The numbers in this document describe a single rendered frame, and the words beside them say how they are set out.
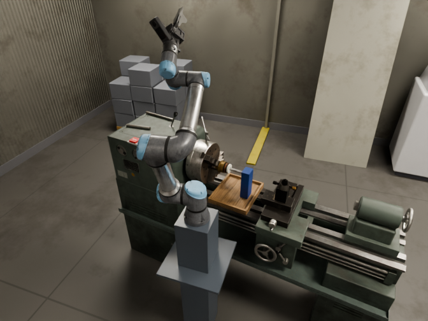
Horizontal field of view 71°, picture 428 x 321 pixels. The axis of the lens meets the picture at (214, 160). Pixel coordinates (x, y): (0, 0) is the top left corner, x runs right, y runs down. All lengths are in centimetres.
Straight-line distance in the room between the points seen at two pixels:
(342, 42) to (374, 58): 43
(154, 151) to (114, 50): 463
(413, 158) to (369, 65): 127
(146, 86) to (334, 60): 257
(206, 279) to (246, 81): 359
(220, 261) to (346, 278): 80
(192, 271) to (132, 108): 328
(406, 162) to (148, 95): 357
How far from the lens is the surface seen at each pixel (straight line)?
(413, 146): 436
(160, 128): 236
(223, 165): 215
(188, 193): 158
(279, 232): 196
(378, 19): 442
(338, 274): 217
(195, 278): 192
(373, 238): 211
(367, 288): 218
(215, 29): 488
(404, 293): 319
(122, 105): 485
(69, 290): 303
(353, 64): 434
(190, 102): 137
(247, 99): 501
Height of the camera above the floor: 232
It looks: 33 degrees down
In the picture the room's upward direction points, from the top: straight up
